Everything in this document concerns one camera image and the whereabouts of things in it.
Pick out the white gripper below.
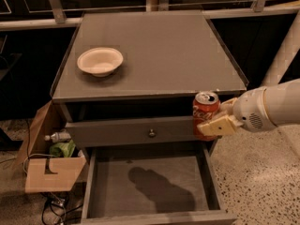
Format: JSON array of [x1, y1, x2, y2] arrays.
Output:
[[197, 87, 277, 136]]

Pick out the red coke can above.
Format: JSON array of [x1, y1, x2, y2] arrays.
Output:
[[192, 91, 220, 142]]

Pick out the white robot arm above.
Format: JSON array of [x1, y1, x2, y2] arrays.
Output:
[[197, 79, 300, 136]]

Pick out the round metal drawer knob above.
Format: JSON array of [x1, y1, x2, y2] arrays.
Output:
[[148, 129, 157, 138]]

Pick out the grey top drawer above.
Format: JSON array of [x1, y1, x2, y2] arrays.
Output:
[[66, 116, 196, 148]]

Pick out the open grey middle drawer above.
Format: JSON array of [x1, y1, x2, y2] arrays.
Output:
[[81, 142, 236, 225]]

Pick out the grey drawer cabinet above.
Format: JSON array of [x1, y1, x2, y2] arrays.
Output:
[[49, 9, 249, 225]]

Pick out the white slanted pole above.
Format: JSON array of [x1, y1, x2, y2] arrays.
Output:
[[262, 11, 300, 86]]

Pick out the white paper bowl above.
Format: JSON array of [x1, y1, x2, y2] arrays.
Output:
[[77, 47, 124, 77]]

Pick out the metal window railing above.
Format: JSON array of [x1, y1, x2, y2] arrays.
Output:
[[0, 0, 300, 32]]

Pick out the green plastic bag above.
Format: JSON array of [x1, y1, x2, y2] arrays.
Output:
[[49, 140, 75, 158]]

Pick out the clear plastic bottle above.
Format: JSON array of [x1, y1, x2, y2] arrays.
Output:
[[44, 131, 71, 143]]

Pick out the brown cardboard box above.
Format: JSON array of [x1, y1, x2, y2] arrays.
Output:
[[13, 102, 87, 193]]

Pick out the black floor cables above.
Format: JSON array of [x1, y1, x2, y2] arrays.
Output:
[[40, 193, 84, 225]]

